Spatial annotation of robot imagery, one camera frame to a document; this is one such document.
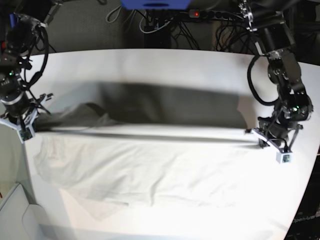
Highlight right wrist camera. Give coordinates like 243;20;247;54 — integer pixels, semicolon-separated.
18;127;34;144

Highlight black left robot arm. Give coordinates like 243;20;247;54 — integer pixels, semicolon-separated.
239;0;314;156

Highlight red and blue tools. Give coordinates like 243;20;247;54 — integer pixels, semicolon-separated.
0;13;17;52

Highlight white t-shirt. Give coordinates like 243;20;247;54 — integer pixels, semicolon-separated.
33;105;278;221

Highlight blue box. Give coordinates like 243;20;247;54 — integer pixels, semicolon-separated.
120;0;191;10

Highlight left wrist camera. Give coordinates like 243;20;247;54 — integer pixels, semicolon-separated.
276;151;293;164

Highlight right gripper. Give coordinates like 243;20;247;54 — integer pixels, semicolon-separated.
0;92;54;132

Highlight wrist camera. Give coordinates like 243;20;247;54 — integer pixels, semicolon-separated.
18;127;34;144
276;151;293;164

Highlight white plastic bin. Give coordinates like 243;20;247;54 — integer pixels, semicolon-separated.
0;182;63;240

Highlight white power strip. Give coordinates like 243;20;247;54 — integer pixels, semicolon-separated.
188;9;243;21

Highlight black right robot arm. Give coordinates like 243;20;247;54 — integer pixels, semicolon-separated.
0;0;63;132

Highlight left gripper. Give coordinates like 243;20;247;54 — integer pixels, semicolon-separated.
244;117;304;153

